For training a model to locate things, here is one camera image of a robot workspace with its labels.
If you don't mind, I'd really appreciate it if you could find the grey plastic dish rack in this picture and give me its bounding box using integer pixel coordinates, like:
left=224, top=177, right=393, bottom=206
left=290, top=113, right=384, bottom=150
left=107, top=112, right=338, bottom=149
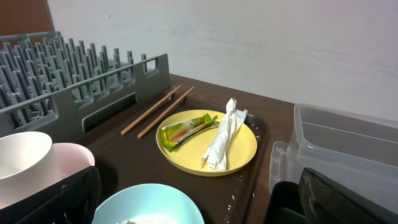
left=1, top=32, right=170, bottom=142

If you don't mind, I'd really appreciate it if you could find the white cup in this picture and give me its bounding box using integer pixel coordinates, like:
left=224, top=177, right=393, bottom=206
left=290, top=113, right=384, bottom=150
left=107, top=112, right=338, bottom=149
left=1, top=131, right=61, bottom=208

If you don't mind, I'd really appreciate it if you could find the black food waste tray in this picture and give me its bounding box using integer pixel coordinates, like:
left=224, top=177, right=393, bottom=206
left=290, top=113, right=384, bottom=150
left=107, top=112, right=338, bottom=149
left=263, top=181, right=307, bottom=224

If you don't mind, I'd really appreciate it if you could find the yellow round plate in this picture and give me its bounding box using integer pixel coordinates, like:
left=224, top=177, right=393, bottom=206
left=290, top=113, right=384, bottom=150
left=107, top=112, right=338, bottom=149
left=155, top=109, right=258, bottom=177

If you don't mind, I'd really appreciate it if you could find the light blue bowl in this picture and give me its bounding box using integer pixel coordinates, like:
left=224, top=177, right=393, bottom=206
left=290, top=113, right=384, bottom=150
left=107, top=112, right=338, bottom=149
left=93, top=184, right=205, bottom=224

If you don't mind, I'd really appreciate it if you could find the pink bowl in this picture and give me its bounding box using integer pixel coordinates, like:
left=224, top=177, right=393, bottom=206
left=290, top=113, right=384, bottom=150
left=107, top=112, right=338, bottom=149
left=53, top=142, right=95, bottom=179

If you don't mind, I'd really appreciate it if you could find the green snack wrapper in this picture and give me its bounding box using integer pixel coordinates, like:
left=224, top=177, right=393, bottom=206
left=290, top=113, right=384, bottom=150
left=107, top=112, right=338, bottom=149
left=160, top=113, right=220, bottom=152

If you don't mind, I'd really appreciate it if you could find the white paper napkin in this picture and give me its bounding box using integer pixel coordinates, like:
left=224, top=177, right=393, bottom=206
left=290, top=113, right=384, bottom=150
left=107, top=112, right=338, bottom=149
left=200, top=98, right=248, bottom=171

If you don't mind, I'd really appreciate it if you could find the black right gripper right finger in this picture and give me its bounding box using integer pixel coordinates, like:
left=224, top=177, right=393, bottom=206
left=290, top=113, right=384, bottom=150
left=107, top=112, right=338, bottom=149
left=298, top=168, right=397, bottom=223

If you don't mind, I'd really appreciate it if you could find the clear plastic waste bin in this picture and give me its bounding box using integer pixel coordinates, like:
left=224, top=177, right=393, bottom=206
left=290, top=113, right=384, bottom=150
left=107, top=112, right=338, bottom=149
left=269, top=103, right=398, bottom=213

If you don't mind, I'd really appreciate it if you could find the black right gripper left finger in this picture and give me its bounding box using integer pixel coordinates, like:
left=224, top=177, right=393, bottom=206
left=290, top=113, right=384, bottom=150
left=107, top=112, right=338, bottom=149
left=1, top=166, right=102, bottom=224

